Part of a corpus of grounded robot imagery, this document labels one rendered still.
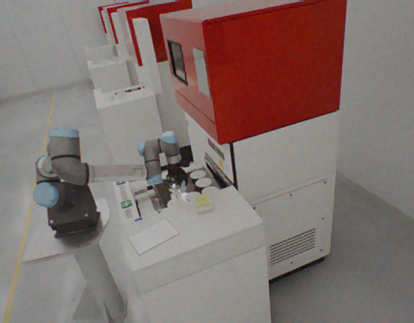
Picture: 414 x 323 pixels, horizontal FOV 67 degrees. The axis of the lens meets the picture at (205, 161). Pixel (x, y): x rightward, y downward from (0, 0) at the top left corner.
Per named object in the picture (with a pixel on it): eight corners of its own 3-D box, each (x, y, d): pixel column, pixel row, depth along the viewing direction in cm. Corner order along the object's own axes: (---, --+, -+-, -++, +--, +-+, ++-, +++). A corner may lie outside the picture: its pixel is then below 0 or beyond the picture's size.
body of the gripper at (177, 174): (167, 185, 163) (162, 165, 158) (175, 176, 170) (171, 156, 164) (180, 187, 160) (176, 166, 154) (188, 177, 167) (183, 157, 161)
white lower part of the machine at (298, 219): (273, 203, 307) (269, 127, 266) (330, 262, 238) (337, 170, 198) (205, 228, 290) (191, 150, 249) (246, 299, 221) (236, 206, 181)
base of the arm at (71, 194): (53, 216, 176) (44, 215, 166) (48, 190, 179) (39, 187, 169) (79, 208, 177) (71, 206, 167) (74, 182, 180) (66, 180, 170)
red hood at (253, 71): (267, 80, 246) (262, -5, 217) (340, 109, 178) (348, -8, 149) (176, 103, 228) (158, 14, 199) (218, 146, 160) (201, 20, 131)
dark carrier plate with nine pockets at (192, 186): (204, 167, 209) (204, 166, 208) (224, 193, 180) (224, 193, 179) (153, 183, 200) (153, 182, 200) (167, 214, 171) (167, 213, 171)
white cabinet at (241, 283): (214, 242, 273) (199, 161, 233) (273, 342, 192) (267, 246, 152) (142, 269, 258) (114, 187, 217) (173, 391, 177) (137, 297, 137)
